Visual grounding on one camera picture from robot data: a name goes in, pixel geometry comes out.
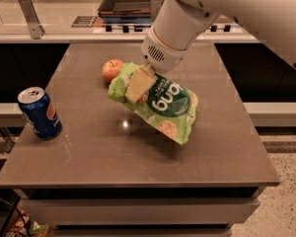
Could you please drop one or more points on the left metal glass bracket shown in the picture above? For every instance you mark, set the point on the left metal glass bracket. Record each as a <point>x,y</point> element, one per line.
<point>36,30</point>

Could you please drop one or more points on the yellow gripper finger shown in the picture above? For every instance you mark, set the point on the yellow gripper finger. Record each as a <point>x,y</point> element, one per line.
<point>142,79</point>

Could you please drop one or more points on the snack box under table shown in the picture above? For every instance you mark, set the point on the snack box under table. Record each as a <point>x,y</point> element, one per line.
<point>21,225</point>

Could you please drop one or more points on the blue pepsi can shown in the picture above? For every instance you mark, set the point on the blue pepsi can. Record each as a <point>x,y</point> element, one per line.
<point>40,112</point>

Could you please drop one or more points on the green rice chip bag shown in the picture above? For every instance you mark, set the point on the green rice chip bag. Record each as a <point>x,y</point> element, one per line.
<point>167,106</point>

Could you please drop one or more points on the middle metal glass bracket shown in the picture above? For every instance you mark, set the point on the middle metal glass bracket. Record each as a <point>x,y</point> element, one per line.
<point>155,8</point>

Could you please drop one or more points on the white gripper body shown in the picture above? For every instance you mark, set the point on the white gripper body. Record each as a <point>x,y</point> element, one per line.
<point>162,54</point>

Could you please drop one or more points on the grey table drawer unit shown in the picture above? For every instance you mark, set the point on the grey table drawer unit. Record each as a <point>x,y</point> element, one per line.
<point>97,216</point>

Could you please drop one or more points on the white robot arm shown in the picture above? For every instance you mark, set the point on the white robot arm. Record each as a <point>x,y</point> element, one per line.
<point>262,72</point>

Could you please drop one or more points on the metal glass bracket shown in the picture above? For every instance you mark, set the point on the metal glass bracket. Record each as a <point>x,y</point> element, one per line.
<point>36,30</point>
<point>155,8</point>

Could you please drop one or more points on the grey tray with orange rim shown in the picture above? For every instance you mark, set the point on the grey tray with orange rim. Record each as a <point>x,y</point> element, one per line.
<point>124,7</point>

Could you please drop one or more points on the red apple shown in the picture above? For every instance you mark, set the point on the red apple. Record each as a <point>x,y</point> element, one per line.
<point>111,68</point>

